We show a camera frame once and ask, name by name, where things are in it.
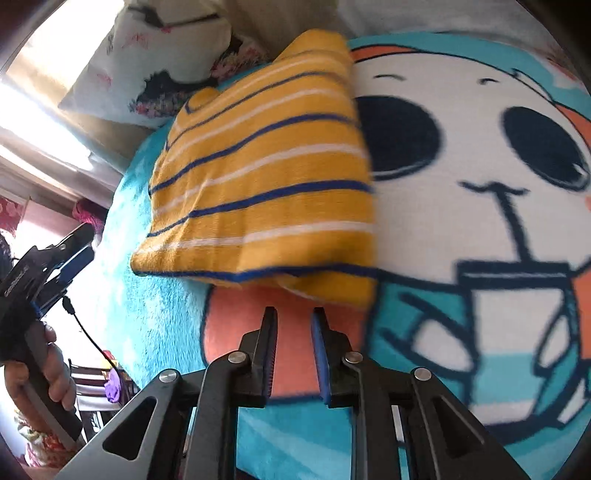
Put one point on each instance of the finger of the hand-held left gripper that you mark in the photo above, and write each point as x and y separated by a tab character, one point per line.
76	263
76	240

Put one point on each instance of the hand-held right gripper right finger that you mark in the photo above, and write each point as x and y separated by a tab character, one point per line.
321	355

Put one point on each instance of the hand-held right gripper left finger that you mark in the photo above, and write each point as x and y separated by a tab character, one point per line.
272	353

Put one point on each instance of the yellow striped sweater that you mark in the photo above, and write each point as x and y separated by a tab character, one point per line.
258	184

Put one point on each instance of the person's left hand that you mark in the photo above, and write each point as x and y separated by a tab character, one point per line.
62	374

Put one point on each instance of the pink cloth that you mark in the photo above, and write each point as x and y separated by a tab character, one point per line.
90	214

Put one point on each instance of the purple cloth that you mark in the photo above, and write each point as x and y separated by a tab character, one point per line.
115	385

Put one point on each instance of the dark wooden chair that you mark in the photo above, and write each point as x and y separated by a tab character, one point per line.
92	397

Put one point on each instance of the floral cloth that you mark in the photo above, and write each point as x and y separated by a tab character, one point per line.
41	443

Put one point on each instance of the turquoise cartoon printed blanket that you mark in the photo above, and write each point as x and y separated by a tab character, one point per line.
461	230

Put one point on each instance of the floral printed pillow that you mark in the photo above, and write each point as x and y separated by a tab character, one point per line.
138	60

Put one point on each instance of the leaf print white cover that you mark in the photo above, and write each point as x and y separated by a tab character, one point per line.
429	16

